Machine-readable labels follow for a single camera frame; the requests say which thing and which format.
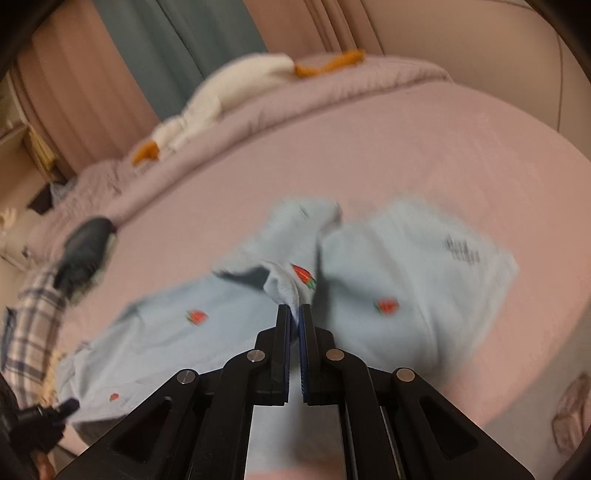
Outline beige shelf unit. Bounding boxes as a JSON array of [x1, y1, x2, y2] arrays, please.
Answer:
[[0, 74, 77, 217]]

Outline bed with pink sheet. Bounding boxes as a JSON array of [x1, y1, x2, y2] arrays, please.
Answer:
[[51, 99, 591, 480]]

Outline light blue strawberry print pants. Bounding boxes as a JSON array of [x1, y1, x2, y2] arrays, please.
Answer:
[[55, 196, 520, 476]]

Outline teal curtain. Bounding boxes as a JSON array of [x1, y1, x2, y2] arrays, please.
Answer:
[[92, 0, 269, 123]]

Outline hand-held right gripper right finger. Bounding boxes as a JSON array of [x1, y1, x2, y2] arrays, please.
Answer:
[[299, 303, 534, 480]]

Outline pink curtain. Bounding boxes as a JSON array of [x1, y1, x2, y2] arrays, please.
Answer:
[[11, 9, 158, 172]]

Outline pink upholstered headboard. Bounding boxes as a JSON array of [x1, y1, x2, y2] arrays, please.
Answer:
[[369, 0, 591, 153]]

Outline mauve quilt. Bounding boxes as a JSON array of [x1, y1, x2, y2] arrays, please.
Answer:
[[23, 53, 455, 268]]

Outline white plush goose toy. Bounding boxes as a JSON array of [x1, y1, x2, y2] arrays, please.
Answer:
[[131, 48, 366, 167]]

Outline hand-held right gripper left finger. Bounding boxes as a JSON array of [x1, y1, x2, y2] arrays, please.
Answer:
[[55, 304, 293, 480]]

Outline plaid cloth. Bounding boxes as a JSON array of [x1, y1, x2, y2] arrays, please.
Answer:
[[0, 265, 70, 407]]

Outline dark cloth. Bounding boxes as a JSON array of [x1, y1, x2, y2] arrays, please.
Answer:
[[53, 217, 118, 298]]

